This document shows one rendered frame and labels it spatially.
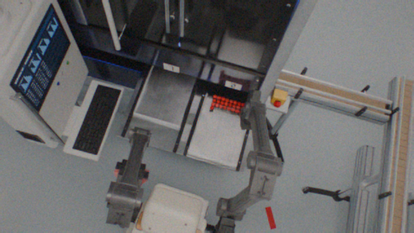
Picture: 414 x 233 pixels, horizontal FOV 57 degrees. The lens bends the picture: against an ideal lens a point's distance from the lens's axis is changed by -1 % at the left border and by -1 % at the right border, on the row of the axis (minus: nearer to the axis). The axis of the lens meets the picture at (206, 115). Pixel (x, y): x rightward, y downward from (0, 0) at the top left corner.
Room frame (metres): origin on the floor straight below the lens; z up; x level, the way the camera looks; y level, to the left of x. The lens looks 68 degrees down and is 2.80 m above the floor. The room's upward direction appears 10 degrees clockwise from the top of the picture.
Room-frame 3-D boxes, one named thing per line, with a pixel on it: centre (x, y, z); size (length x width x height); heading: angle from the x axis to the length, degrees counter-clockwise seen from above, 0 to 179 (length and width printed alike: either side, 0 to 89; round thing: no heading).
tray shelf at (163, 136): (0.79, 0.08, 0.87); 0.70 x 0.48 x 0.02; 84
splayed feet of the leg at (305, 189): (0.67, -1.04, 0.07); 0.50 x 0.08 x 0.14; 84
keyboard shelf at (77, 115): (0.69, 0.65, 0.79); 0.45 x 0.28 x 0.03; 175
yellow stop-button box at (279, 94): (0.93, -0.36, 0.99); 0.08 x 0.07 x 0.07; 174
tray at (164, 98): (0.88, 0.24, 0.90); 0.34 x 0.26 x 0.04; 174
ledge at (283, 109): (0.97, -0.38, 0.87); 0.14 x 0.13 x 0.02; 174
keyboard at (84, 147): (0.69, 0.59, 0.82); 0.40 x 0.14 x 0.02; 175
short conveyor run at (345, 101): (1.04, -0.66, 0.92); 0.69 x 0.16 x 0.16; 84
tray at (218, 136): (0.73, -0.09, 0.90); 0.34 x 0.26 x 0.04; 173
